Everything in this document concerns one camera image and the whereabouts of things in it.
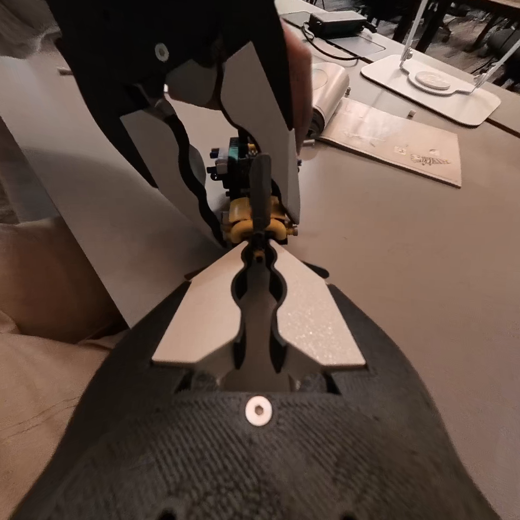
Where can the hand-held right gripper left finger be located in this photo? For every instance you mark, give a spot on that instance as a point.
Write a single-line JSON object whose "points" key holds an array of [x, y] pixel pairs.
{"points": [[203, 325]]}

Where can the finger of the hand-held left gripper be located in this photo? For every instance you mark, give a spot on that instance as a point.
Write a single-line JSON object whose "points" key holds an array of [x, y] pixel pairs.
{"points": [[170, 162], [260, 101]]}

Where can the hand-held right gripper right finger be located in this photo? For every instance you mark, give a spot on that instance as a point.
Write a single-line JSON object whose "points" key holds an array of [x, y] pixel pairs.
{"points": [[317, 325]]}

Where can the lego instruction booklet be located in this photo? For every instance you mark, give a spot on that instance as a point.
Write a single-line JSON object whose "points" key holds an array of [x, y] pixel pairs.
{"points": [[406, 142]]}

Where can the person's left hand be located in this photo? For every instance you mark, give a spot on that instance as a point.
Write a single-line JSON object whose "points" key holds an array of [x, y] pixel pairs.
{"points": [[301, 81]]}

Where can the black power adapter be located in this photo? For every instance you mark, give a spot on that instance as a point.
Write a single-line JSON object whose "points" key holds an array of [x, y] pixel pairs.
{"points": [[337, 22]]}

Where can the grey desk pad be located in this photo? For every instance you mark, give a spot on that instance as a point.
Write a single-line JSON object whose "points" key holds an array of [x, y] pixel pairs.
{"points": [[369, 46]]}

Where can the white desk stand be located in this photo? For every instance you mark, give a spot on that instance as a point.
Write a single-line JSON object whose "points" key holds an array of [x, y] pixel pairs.
{"points": [[447, 101]]}

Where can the black office chair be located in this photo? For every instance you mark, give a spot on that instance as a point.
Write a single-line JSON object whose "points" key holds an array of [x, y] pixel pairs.
{"points": [[503, 48]]}

